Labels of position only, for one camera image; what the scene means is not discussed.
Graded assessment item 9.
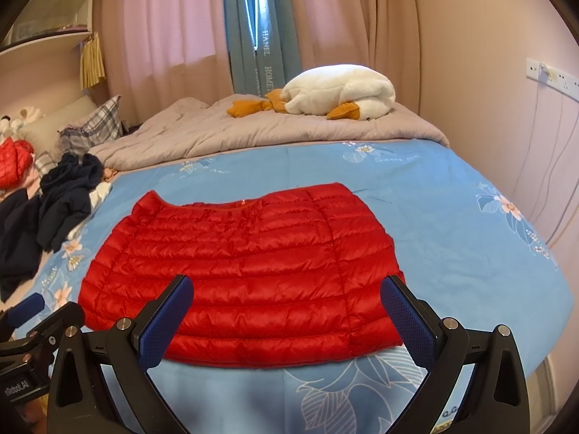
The blue-grey curtain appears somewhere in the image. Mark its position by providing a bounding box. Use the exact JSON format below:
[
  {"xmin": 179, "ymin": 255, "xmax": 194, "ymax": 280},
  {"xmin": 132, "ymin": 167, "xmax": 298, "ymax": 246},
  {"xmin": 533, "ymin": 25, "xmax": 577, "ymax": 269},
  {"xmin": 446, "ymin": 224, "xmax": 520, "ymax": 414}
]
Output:
[{"xmin": 221, "ymin": 0, "xmax": 304, "ymax": 99}]

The beige headboard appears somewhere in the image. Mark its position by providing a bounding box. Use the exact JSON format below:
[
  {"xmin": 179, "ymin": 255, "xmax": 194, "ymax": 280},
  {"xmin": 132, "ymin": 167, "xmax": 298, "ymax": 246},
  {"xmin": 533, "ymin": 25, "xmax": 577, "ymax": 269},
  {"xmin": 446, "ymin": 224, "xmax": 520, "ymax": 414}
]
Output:
[{"xmin": 18, "ymin": 95, "xmax": 108, "ymax": 151}]

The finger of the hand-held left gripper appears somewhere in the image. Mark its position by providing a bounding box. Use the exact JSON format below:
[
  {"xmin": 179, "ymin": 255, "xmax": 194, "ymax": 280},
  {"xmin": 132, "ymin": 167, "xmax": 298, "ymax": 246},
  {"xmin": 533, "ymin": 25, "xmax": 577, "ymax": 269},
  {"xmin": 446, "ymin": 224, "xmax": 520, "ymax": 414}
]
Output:
[
  {"xmin": 0, "ymin": 293, "xmax": 46, "ymax": 329},
  {"xmin": 9, "ymin": 301, "xmax": 86, "ymax": 354}
]

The white cloth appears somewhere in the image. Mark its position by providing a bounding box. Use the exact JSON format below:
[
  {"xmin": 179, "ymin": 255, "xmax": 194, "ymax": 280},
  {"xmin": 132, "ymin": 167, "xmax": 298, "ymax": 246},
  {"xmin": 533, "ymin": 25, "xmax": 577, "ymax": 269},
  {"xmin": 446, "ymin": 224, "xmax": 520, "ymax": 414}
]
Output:
[{"xmin": 88, "ymin": 180, "xmax": 113, "ymax": 212}]

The white wall shelf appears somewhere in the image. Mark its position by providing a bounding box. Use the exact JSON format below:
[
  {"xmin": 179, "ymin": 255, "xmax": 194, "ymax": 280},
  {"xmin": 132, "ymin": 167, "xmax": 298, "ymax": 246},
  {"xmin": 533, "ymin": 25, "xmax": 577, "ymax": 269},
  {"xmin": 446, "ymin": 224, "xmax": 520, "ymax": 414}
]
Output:
[{"xmin": 0, "ymin": 0, "xmax": 99, "ymax": 58}]

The grey quilt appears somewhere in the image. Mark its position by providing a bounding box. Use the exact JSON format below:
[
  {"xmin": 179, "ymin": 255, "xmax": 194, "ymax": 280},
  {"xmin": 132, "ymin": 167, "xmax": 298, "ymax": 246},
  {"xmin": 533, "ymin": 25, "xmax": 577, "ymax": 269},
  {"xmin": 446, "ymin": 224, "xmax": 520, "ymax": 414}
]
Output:
[{"xmin": 88, "ymin": 95, "xmax": 451, "ymax": 173}]

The pink curtain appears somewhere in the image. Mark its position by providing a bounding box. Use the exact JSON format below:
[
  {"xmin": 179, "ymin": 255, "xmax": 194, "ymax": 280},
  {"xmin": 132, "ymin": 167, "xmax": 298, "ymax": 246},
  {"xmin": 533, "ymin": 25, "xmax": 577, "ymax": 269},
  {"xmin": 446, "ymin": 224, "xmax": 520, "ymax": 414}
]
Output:
[
  {"xmin": 284, "ymin": 0, "xmax": 422, "ymax": 115},
  {"xmin": 98, "ymin": 0, "xmax": 232, "ymax": 124}
]

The white wall power strip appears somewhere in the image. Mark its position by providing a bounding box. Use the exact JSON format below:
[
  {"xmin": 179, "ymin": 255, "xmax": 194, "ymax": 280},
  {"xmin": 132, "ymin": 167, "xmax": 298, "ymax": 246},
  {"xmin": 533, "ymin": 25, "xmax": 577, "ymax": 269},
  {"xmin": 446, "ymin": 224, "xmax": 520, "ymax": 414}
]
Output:
[{"xmin": 525, "ymin": 57, "xmax": 579, "ymax": 94}]

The white wall cable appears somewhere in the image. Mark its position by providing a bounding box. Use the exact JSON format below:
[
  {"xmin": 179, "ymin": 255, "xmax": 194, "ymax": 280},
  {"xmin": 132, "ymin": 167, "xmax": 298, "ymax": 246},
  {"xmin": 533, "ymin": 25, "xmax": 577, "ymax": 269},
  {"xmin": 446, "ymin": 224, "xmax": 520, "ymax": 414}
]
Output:
[{"xmin": 510, "ymin": 70, "xmax": 579, "ymax": 246}]

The grey plaid pillow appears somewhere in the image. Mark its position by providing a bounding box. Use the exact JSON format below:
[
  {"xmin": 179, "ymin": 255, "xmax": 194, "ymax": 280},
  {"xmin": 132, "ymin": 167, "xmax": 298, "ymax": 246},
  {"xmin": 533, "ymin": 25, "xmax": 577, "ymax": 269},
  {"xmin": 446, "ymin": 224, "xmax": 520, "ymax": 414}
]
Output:
[{"xmin": 59, "ymin": 95, "xmax": 124, "ymax": 155}]

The dark navy hooded garment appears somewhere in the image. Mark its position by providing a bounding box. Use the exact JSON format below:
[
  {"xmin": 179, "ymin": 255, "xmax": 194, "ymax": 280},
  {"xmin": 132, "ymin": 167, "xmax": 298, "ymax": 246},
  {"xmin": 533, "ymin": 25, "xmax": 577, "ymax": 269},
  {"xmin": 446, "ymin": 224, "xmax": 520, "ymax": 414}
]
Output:
[{"xmin": 37, "ymin": 152, "xmax": 105, "ymax": 254}]

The red down jacket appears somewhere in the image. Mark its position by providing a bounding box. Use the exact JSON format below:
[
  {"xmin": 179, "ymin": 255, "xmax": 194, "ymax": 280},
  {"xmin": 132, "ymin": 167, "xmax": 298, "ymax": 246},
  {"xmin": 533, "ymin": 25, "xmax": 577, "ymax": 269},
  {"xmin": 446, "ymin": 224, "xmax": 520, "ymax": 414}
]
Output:
[
  {"xmin": 78, "ymin": 182, "xmax": 407, "ymax": 370},
  {"xmin": 0, "ymin": 139, "xmax": 36, "ymax": 190}
]

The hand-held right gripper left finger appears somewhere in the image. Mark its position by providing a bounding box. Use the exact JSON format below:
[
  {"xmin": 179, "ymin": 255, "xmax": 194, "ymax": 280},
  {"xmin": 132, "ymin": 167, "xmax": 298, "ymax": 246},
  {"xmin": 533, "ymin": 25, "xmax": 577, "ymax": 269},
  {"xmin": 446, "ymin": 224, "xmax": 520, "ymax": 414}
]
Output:
[{"xmin": 47, "ymin": 274, "xmax": 196, "ymax": 434}]

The white goose plush toy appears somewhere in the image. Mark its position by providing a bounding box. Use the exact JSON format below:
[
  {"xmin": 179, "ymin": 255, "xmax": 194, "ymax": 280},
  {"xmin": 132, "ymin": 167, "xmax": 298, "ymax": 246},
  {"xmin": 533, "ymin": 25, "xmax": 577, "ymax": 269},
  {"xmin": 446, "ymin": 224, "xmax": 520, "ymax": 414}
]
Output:
[{"xmin": 226, "ymin": 65, "xmax": 398, "ymax": 123}]

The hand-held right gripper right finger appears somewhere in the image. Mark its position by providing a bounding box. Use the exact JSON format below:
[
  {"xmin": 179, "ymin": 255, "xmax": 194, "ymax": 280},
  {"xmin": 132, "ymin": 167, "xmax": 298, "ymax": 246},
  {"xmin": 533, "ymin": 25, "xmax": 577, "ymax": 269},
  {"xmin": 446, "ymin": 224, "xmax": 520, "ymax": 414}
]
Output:
[{"xmin": 381, "ymin": 275, "xmax": 531, "ymax": 434}]

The small plaid pillow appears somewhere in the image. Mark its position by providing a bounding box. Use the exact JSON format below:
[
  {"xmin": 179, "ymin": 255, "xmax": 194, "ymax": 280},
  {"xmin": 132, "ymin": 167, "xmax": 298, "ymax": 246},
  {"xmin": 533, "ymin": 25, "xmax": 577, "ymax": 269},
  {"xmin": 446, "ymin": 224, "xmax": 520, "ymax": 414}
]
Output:
[{"xmin": 33, "ymin": 151, "xmax": 58, "ymax": 175}]

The folded red down jacket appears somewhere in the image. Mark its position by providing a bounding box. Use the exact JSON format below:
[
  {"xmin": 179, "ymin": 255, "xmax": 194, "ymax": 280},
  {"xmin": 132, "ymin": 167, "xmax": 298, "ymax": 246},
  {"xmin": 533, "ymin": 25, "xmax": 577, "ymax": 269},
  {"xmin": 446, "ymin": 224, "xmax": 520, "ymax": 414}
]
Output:
[{"xmin": 0, "ymin": 139, "xmax": 36, "ymax": 190}]

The dark navy coat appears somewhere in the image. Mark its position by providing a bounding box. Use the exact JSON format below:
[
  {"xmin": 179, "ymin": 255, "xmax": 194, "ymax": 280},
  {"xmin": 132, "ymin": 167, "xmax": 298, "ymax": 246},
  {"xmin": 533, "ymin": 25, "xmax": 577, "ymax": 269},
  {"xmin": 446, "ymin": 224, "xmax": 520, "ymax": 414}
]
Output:
[{"xmin": 0, "ymin": 188, "xmax": 44, "ymax": 303}]

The blue floral bedsheet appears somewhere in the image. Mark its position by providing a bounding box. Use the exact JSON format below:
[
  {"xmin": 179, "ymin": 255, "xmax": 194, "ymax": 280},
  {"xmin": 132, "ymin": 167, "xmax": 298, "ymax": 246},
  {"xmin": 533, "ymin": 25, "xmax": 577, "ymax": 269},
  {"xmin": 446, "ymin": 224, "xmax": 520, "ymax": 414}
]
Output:
[{"xmin": 9, "ymin": 138, "xmax": 572, "ymax": 434}]

